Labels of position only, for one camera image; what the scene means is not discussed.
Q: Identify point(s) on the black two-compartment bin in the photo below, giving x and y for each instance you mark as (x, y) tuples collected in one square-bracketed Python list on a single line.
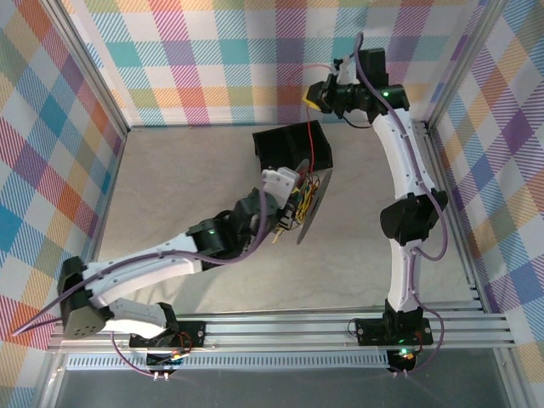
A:
[(276, 149)]

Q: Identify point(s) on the aluminium corner post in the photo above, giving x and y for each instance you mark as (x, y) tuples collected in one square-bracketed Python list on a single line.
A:
[(463, 64), (85, 64)]

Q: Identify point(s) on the black electronics board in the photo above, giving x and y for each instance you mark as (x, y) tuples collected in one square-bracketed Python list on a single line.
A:
[(163, 360), (406, 356)]

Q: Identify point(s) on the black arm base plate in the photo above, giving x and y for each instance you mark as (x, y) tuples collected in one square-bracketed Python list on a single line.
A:
[(193, 333), (370, 331)]

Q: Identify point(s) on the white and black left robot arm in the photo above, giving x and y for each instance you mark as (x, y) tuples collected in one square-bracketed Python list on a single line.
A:
[(140, 272)]

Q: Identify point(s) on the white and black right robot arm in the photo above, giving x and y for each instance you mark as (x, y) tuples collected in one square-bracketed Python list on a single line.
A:
[(401, 161)]

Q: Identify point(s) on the plaid cloth backdrop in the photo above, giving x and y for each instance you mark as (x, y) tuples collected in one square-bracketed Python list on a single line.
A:
[(170, 64)]

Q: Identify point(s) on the aluminium side rail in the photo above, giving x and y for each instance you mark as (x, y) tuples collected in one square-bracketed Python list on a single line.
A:
[(442, 178)]

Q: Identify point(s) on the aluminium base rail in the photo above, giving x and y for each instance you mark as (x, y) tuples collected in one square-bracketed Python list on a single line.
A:
[(276, 329)]

